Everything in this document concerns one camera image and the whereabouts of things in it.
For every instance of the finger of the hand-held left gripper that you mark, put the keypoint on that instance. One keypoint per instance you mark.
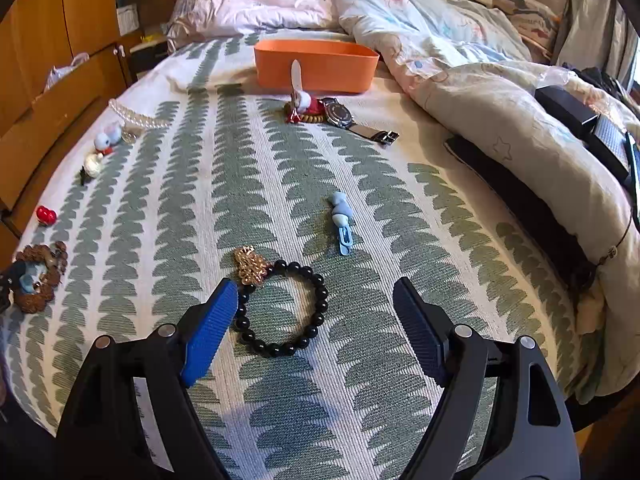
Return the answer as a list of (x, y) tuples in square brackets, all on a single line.
[(7, 287)]

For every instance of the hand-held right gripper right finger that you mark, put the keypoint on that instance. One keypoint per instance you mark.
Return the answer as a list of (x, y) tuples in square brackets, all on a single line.
[(422, 335)]

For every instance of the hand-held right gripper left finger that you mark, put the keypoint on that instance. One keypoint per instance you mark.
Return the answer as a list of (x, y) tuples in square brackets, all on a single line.
[(207, 340)]

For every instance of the light blue hair clip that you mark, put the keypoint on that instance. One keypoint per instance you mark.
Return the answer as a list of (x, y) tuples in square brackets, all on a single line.
[(341, 220)]

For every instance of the white bunny plush clip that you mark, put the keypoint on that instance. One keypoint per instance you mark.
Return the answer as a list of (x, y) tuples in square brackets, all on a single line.
[(107, 139)]

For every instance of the red santa hat clip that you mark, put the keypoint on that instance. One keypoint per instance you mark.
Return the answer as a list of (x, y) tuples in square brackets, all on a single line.
[(305, 102)]

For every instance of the orange plastic box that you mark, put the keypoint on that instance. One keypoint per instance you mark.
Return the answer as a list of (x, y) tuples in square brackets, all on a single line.
[(315, 70)]

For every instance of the green leaf patterned bedspread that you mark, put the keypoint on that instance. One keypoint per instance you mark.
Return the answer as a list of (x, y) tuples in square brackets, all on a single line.
[(350, 410)]

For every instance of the white plastic bag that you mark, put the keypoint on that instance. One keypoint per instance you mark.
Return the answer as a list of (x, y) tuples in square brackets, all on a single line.
[(65, 72)]

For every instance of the pastel patterned quilt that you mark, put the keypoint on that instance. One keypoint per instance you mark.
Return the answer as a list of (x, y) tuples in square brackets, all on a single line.
[(500, 95)]

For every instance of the wooden wardrobe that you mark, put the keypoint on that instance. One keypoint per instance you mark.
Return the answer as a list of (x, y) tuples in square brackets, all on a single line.
[(40, 35)]

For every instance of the smartphone with lit screen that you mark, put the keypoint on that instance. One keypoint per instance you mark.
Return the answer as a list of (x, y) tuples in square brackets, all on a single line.
[(634, 180)]

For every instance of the smooth black box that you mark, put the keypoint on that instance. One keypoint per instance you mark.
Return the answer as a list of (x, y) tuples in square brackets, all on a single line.
[(565, 107)]

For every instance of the dark bedside table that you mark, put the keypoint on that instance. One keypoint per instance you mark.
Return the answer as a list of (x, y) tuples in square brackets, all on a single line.
[(150, 52)]

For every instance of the white paper box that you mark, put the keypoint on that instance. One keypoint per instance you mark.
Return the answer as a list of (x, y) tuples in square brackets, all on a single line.
[(127, 19)]

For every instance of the white pink duvet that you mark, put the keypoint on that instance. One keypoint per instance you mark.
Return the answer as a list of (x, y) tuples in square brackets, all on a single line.
[(270, 15)]

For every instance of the patterned pillow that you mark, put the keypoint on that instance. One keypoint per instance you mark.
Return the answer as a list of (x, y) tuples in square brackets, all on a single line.
[(530, 20)]

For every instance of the clear plastic bag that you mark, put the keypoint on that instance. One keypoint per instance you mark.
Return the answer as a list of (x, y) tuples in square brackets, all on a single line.
[(187, 5)]

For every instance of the grey curtain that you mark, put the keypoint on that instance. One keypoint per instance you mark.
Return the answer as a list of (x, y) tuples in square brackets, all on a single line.
[(595, 20)]

